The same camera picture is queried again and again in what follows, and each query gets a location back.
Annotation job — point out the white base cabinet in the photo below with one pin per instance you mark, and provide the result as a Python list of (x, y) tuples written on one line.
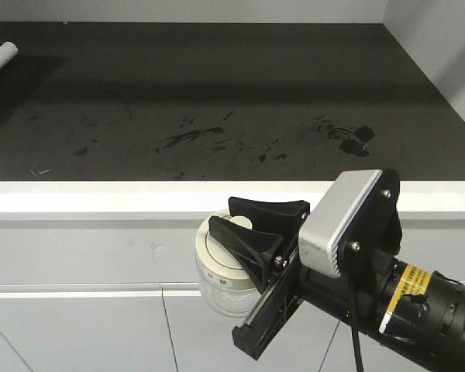
[(101, 276)]

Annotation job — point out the glass jar with cream lid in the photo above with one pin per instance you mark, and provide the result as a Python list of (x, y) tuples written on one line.
[(223, 283)]

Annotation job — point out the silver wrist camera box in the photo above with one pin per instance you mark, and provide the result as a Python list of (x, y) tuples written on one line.
[(319, 237)]

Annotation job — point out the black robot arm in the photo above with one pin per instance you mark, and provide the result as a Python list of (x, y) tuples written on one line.
[(342, 257)]

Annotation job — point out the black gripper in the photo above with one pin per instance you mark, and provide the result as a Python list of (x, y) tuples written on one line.
[(277, 224)]

